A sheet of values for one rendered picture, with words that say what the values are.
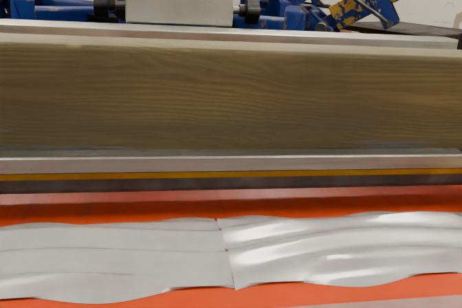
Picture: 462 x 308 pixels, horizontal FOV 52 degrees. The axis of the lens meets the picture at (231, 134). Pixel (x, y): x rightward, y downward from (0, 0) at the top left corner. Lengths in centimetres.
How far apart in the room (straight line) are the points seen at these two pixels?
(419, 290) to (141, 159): 17
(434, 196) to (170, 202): 19
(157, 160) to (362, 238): 13
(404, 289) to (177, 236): 12
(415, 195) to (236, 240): 16
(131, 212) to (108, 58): 10
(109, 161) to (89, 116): 3
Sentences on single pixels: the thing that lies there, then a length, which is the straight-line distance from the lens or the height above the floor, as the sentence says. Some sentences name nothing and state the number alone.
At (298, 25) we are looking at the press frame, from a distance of 96.
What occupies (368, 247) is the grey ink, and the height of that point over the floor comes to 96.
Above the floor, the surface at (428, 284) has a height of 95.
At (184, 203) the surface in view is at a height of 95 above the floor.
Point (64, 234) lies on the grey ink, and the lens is 28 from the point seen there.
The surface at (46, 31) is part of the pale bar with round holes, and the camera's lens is 53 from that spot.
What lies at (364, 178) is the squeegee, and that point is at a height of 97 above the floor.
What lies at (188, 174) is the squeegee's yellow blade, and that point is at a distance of 32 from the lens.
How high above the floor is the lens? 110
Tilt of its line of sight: 18 degrees down
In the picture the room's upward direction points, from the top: 4 degrees clockwise
